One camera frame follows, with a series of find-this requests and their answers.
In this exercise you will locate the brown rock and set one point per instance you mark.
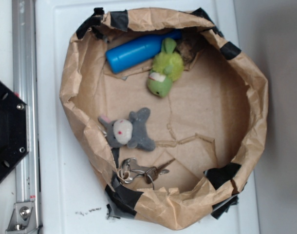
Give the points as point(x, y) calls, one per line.
point(189, 46)

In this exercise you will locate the brown paper bag bin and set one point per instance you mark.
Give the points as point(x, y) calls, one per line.
point(213, 122)

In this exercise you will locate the aluminium extrusion rail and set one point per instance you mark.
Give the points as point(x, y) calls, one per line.
point(25, 84)

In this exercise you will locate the green plush toy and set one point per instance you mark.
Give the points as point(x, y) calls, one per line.
point(167, 67)

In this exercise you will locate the blue plastic bottle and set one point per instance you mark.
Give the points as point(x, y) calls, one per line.
point(137, 50)

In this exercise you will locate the grey plush bunny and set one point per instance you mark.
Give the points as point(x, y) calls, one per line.
point(131, 132)

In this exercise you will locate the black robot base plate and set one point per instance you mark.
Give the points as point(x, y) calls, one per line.
point(13, 131)

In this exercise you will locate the metal keys with ring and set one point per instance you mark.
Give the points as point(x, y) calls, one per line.
point(130, 170)

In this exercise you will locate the metal corner bracket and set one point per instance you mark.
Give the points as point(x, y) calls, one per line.
point(22, 220)

